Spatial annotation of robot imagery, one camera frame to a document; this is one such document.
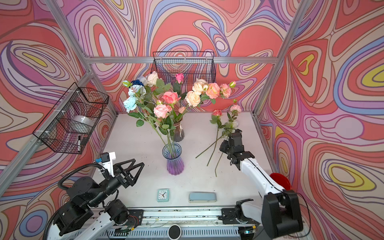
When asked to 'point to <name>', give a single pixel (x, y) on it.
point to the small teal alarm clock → (163, 195)
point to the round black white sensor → (174, 231)
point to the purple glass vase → (175, 163)
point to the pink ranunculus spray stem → (234, 109)
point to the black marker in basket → (79, 144)
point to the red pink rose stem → (216, 114)
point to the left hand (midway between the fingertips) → (140, 163)
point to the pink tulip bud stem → (181, 110)
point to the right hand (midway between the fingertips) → (225, 146)
